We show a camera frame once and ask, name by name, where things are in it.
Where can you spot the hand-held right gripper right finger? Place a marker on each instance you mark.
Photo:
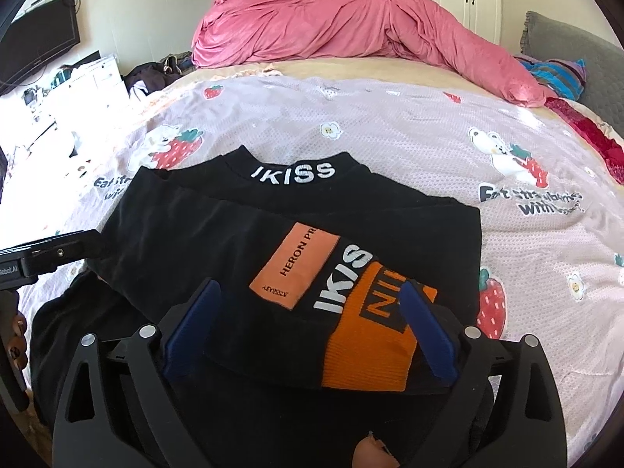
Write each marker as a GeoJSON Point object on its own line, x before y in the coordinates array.
{"type": "Point", "coordinates": [429, 334]}

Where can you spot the blue striped cloth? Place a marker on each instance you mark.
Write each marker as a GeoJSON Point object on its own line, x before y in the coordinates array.
{"type": "Point", "coordinates": [555, 78]}

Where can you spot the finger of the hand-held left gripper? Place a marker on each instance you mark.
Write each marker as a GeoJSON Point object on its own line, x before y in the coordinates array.
{"type": "Point", "coordinates": [63, 251]}

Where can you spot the grey padded headboard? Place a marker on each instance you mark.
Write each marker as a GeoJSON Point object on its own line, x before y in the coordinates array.
{"type": "Point", "coordinates": [575, 44]}

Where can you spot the white dresser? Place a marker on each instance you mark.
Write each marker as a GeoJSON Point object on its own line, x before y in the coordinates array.
{"type": "Point", "coordinates": [83, 87]}

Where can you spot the person's left hand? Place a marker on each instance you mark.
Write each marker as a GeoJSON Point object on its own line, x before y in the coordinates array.
{"type": "Point", "coordinates": [19, 341]}

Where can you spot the pink duvet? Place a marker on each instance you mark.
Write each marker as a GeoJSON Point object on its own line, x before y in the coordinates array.
{"type": "Point", "coordinates": [341, 24]}

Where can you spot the black television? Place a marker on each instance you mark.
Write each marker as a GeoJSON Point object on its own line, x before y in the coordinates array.
{"type": "Point", "coordinates": [39, 39]}

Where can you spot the black sweater with orange cuffs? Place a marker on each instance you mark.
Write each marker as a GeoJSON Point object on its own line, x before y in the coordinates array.
{"type": "Point", "coordinates": [195, 214]}

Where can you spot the red patterned pillow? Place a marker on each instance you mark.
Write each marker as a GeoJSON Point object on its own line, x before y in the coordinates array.
{"type": "Point", "coordinates": [594, 131]}

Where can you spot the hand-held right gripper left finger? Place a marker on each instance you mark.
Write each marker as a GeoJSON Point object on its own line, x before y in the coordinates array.
{"type": "Point", "coordinates": [192, 331]}

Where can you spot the pile of dark clothes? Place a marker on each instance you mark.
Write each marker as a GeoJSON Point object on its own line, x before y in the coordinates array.
{"type": "Point", "coordinates": [146, 78]}

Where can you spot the strawberry printed bed sheet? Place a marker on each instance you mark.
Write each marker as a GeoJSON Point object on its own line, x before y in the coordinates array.
{"type": "Point", "coordinates": [390, 146]}

